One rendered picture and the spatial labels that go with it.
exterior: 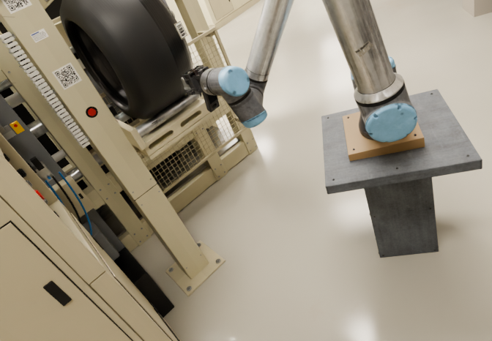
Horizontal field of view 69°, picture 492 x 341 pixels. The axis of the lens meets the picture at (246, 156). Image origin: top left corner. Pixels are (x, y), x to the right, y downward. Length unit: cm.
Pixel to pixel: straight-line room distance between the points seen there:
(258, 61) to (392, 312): 113
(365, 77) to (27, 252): 95
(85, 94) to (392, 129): 113
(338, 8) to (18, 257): 94
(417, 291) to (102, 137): 145
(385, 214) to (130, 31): 123
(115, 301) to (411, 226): 120
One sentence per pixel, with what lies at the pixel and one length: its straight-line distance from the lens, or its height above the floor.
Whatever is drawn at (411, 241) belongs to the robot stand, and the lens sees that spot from 178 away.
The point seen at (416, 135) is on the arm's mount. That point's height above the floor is 64.
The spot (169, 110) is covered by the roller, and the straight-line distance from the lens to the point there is 160.
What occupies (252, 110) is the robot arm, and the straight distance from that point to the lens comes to 116.
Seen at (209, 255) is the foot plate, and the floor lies 1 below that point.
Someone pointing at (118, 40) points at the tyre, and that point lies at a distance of 138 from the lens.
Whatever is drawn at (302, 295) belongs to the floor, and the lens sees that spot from 180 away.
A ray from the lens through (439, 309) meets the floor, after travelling 170.
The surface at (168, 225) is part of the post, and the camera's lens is 185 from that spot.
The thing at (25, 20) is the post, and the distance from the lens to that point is 151.
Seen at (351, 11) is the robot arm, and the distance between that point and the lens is 102.
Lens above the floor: 147
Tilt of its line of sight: 32 degrees down
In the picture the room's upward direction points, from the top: 24 degrees counter-clockwise
